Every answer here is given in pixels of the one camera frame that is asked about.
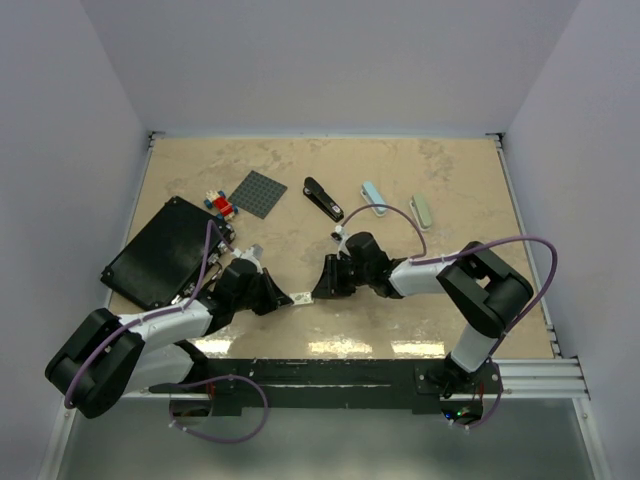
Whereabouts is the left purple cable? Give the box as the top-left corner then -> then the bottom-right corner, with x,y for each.
63,219 -> 271,444

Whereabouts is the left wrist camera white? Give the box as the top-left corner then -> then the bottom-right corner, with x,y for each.
231,244 -> 263,270

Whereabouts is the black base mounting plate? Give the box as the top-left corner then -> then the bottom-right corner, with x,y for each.
150,359 -> 502,415

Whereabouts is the grey lego baseplate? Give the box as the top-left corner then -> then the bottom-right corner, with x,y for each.
230,170 -> 288,220

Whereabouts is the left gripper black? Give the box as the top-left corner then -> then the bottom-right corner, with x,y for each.
233,267 -> 292,316

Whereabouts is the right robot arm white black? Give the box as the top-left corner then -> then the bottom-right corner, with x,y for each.
311,227 -> 533,393

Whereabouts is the black stapler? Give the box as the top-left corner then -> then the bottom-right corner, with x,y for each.
303,177 -> 344,222

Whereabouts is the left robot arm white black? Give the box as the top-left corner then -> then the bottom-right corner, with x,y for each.
45,258 -> 293,419

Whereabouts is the light blue stapler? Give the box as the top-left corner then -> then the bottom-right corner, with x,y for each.
360,181 -> 388,217

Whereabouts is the black flat case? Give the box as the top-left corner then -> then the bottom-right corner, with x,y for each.
101,196 -> 235,310

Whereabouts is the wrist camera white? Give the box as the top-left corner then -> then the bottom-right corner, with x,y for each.
231,244 -> 263,270
331,225 -> 350,257

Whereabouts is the white staple box sleeve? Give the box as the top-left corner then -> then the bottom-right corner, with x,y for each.
290,291 -> 314,306

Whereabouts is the red blue lego car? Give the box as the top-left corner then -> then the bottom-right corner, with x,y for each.
204,190 -> 239,221

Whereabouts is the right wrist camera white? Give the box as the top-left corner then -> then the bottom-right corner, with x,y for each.
331,225 -> 350,257

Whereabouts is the light green stapler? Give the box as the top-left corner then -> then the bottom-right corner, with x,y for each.
409,194 -> 433,231

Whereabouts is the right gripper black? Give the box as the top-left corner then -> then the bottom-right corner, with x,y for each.
311,253 -> 372,298

